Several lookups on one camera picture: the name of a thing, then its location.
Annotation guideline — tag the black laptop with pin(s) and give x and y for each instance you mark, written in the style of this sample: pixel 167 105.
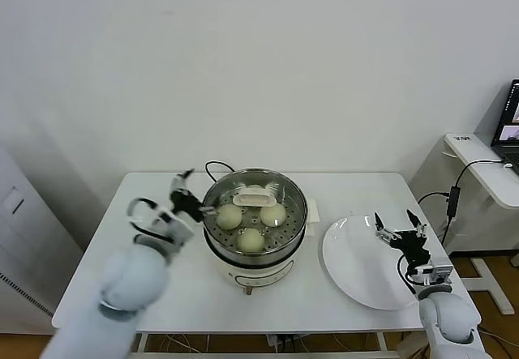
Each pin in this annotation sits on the black laptop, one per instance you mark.
pixel 509 132

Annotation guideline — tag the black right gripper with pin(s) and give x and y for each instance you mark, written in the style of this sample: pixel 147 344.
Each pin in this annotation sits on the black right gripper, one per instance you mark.
pixel 411 247

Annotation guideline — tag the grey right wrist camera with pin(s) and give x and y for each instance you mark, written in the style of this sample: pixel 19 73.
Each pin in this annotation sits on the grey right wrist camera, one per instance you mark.
pixel 436 274

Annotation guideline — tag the cream electric cooker pot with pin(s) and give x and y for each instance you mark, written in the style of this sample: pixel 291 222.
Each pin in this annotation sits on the cream electric cooker pot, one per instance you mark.
pixel 259 272

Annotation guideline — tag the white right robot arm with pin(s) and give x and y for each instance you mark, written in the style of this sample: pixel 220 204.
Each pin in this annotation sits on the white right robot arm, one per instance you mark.
pixel 450 322

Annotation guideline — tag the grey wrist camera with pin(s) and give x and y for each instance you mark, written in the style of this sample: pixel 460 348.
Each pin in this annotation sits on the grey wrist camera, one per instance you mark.
pixel 436 274
pixel 164 218

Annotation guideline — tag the perforated steel steamer basket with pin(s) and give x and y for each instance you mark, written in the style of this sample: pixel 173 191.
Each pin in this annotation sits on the perforated steel steamer basket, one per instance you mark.
pixel 259 249

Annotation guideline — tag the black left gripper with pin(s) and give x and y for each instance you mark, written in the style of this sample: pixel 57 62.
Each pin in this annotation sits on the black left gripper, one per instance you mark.
pixel 185 205

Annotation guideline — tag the large white round plate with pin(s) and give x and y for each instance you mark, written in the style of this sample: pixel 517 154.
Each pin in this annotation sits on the large white round plate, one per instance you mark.
pixel 357 266

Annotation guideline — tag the black desk label sticker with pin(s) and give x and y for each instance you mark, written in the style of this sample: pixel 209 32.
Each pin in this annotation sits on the black desk label sticker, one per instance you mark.
pixel 463 139

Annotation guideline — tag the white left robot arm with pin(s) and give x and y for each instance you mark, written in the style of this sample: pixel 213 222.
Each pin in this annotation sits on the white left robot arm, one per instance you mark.
pixel 129 278

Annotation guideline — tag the black power adapter brick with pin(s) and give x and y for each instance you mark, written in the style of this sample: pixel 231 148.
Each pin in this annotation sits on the black power adapter brick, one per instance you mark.
pixel 453 202

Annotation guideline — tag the white metal table frame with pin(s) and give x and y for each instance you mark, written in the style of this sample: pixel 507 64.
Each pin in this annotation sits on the white metal table frame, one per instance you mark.
pixel 202 355

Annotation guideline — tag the white metal cabinet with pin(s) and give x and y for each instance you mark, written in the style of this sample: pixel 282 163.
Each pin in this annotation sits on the white metal cabinet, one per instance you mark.
pixel 24 229

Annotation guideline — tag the white side desk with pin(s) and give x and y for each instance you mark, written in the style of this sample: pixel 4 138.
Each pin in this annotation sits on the white side desk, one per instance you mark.
pixel 478 172

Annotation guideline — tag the white power strip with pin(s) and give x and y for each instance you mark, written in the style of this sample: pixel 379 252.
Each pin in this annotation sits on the white power strip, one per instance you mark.
pixel 284 340

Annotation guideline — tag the white steamed baozi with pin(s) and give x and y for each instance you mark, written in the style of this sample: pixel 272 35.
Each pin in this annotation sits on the white steamed baozi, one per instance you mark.
pixel 254 186
pixel 229 217
pixel 251 240
pixel 273 215

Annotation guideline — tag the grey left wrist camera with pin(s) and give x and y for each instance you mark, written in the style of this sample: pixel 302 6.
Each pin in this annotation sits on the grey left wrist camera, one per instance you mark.
pixel 164 218

